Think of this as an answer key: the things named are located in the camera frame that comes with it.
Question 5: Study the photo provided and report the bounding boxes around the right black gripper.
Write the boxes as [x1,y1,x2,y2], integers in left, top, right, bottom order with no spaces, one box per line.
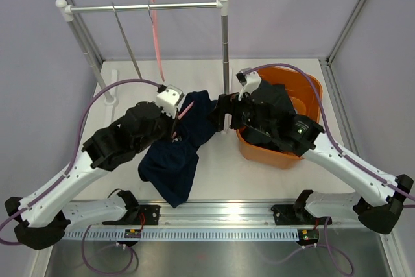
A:
[206,88,276,138]

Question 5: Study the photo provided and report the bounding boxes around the pink hanger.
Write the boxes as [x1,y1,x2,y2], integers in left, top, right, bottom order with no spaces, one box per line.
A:
[148,8,165,82]
[171,101,195,140]

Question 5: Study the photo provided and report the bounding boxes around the navy blue shorts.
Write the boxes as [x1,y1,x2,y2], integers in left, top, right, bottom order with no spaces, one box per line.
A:
[137,90,217,208]

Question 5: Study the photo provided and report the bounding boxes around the black shorts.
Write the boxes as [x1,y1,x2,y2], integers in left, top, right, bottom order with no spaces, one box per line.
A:
[240,80,296,152]

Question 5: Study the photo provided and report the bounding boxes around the grey hanger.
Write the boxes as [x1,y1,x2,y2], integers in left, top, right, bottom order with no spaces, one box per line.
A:
[111,2,143,78]

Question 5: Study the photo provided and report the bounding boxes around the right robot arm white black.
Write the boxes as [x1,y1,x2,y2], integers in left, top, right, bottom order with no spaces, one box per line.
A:
[208,93,414,234]

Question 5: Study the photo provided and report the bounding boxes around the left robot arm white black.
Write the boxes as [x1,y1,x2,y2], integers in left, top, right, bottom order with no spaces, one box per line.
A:
[5,101,178,250]

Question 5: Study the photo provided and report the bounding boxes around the orange plastic basket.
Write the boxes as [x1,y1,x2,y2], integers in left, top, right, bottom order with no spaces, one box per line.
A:
[236,66,323,169]

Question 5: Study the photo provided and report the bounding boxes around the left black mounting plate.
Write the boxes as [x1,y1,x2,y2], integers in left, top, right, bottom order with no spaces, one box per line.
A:
[102,204,161,226]

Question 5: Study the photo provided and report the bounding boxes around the black mounting plate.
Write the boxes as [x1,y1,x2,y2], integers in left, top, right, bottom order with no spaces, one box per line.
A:
[270,204,309,225]
[102,204,161,226]

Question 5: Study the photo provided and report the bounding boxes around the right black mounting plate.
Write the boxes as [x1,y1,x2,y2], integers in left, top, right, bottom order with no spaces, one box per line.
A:
[270,204,309,225]

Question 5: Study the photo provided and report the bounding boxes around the silver clothes rack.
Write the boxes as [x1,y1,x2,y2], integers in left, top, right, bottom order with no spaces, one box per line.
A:
[55,0,231,94]

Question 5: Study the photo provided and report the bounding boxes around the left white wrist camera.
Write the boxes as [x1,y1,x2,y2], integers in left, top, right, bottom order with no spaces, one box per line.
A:
[155,85,184,119]

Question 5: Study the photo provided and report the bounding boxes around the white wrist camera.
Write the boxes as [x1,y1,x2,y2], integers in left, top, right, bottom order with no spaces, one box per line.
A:
[236,68,262,101]
[155,85,184,119]

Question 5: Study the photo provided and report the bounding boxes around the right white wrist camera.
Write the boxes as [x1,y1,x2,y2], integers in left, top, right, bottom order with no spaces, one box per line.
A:
[236,68,262,101]

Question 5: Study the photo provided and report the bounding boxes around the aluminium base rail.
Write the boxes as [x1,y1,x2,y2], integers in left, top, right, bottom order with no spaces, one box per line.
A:
[41,199,396,230]

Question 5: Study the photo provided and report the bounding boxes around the white slotted cable duct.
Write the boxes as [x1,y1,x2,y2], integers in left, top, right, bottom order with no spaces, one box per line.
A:
[64,228,300,241]

